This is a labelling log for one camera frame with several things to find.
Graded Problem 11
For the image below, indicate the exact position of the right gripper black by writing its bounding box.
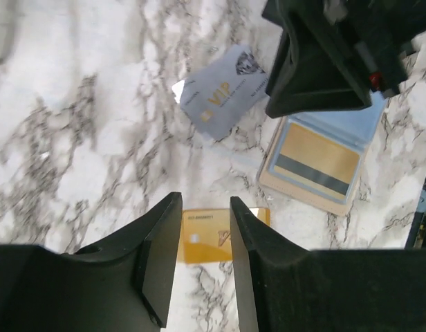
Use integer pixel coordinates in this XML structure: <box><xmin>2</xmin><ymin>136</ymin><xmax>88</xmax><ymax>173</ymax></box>
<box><xmin>263</xmin><ymin>1</ymin><xmax>426</xmax><ymax>118</ymax></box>

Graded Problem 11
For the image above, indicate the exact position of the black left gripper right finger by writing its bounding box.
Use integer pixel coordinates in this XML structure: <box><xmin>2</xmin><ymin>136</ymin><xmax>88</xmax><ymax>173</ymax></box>
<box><xmin>230</xmin><ymin>196</ymin><xmax>426</xmax><ymax>331</ymax></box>

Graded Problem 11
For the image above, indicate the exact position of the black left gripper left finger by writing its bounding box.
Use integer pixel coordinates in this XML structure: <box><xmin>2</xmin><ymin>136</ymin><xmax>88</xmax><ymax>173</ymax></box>
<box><xmin>0</xmin><ymin>192</ymin><xmax>183</xmax><ymax>331</ymax></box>

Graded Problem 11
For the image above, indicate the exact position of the beige leather card holder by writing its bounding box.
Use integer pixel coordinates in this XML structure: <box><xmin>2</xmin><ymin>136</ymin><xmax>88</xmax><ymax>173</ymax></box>
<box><xmin>259</xmin><ymin>93</ymin><xmax>385</xmax><ymax>216</ymax></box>

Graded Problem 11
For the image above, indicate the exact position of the silver VIP card top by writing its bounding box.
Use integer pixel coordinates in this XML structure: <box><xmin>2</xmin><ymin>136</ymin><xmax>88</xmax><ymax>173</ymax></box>
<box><xmin>172</xmin><ymin>45</ymin><xmax>268</xmax><ymax>140</ymax></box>

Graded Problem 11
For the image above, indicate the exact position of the gold card with magnetic stripe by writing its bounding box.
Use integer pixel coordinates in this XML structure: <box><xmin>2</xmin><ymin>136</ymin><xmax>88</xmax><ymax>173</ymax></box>
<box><xmin>268</xmin><ymin>122</ymin><xmax>360</xmax><ymax>204</ymax></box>

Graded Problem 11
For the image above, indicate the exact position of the gold card middle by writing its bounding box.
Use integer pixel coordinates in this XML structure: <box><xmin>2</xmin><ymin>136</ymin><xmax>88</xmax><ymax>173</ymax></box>
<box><xmin>176</xmin><ymin>206</ymin><xmax>272</xmax><ymax>266</ymax></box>

